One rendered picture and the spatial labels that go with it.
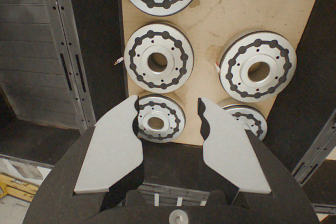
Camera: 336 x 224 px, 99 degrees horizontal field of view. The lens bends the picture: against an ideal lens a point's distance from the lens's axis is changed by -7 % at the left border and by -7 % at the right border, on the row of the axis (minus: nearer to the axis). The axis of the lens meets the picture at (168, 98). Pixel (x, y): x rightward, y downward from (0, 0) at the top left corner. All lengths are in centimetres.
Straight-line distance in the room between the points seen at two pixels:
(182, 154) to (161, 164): 5
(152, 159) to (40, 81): 28
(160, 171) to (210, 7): 27
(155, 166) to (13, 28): 36
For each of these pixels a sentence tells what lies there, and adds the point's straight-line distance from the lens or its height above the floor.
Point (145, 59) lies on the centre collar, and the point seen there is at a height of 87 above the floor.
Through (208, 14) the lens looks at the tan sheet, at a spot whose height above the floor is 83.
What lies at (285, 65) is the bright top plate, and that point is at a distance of 26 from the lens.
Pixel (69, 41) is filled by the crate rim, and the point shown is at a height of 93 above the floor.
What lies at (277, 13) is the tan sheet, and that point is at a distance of 27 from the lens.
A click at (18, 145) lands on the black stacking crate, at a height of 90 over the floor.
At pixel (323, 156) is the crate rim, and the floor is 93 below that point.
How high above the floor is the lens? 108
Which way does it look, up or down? 60 degrees down
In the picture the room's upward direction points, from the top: 165 degrees counter-clockwise
